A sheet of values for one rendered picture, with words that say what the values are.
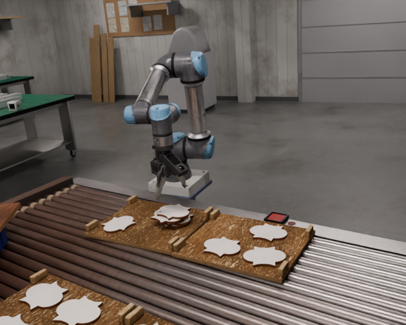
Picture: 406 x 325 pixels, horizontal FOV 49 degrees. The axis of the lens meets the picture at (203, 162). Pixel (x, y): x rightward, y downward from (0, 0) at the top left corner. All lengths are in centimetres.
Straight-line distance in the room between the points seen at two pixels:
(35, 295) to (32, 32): 979
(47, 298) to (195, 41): 683
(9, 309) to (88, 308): 25
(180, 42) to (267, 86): 197
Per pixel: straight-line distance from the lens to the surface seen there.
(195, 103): 210
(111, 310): 137
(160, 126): 165
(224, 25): 903
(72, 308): 140
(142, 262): 160
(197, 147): 217
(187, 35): 799
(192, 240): 166
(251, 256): 152
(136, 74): 1016
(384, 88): 839
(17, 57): 1068
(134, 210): 196
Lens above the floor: 172
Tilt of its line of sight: 19 degrees down
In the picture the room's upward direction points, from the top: 5 degrees counter-clockwise
